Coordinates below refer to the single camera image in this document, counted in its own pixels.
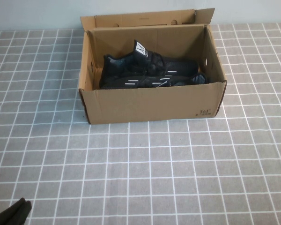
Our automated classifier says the brown cardboard shoe box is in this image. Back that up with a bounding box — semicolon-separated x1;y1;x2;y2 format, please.
78;7;228;125

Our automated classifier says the black mesh sneaker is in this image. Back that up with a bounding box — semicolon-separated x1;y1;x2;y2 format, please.
100;39;200;83
100;72;209;90

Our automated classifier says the grey grid tablecloth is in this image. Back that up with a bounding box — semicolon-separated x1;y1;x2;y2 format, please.
0;22;281;225

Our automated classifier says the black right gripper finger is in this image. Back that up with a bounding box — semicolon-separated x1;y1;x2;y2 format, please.
20;200;33;225

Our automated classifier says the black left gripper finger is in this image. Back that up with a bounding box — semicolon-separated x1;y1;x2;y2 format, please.
10;197;27;225

